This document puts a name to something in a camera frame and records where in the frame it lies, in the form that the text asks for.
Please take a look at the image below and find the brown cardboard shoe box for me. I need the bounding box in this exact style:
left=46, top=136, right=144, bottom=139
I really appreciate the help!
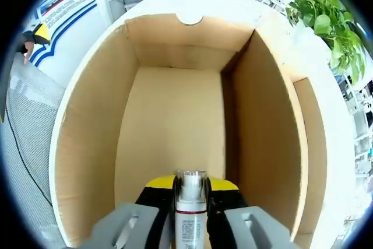
left=51, top=12, right=327, bottom=248

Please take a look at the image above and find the grey mesh office chair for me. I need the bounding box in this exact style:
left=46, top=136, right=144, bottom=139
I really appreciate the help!
left=0, top=58, right=69, bottom=248

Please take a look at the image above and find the green potted plant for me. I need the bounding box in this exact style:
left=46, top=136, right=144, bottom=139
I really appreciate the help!
left=275, top=0, right=367, bottom=82

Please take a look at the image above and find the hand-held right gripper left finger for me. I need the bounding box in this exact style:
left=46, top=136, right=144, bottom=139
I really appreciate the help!
left=76, top=174, right=177, bottom=249

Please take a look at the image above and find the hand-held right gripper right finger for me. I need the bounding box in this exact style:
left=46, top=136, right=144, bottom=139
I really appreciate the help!
left=206, top=176, right=297, bottom=249

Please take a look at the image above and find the white spray bottle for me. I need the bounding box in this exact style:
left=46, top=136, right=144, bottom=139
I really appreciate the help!
left=174, top=169, right=209, bottom=249

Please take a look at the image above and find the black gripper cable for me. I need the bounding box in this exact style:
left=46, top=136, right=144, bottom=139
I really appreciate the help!
left=4, top=108, right=55, bottom=206

